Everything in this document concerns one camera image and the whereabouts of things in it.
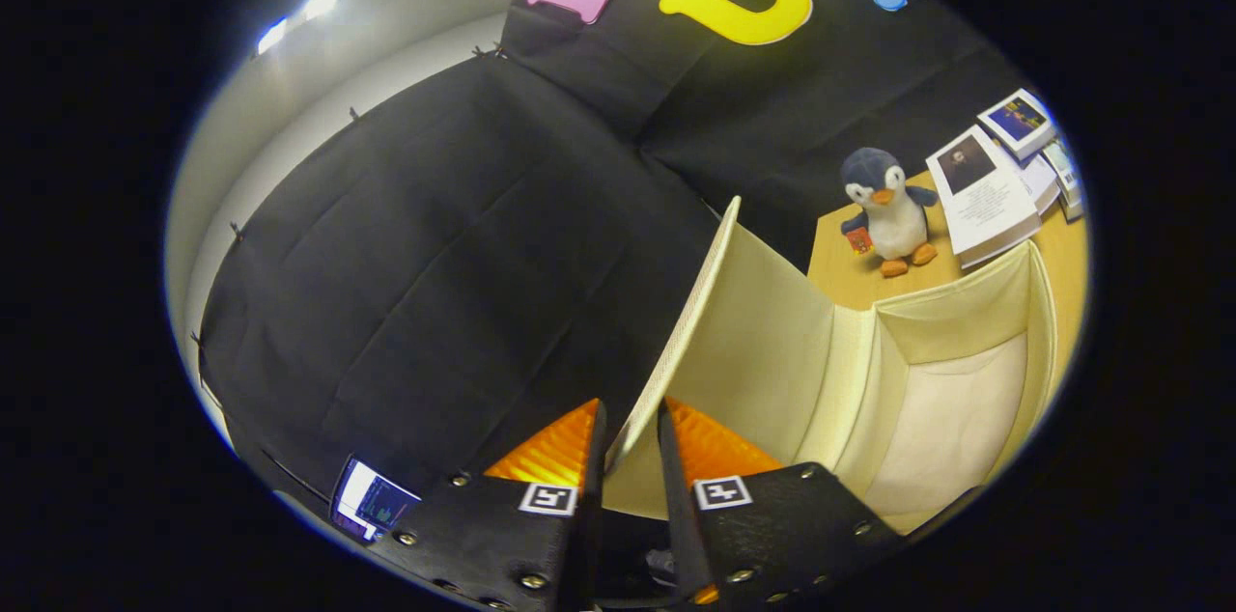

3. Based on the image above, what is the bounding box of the book with blue photo cover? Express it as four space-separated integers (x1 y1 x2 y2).
976 89 1058 162

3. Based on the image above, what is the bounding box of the beige fabric storage box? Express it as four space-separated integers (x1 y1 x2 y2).
601 195 1059 537

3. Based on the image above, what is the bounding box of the book with teal landscape cover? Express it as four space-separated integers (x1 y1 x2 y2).
1043 139 1088 223

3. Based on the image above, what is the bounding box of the white book with portrait cover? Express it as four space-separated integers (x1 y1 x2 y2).
925 125 1044 270

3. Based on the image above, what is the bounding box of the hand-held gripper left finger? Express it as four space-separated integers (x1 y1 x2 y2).
367 398 609 612

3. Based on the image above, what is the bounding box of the black backdrop cloth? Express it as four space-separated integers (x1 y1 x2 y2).
191 0 1032 521

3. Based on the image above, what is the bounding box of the ceiling strip light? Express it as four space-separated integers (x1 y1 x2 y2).
255 0 347 57

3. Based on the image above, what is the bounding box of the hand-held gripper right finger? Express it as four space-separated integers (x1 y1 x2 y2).
657 398 909 608

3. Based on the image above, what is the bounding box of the grey penguin plush toy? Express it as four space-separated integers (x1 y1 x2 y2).
838 147 941 280

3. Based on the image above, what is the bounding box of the plain white book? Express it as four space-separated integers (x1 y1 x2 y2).
1019 153 1063 214

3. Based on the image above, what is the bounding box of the laptop screen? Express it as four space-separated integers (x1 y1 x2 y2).
331 458 423 544

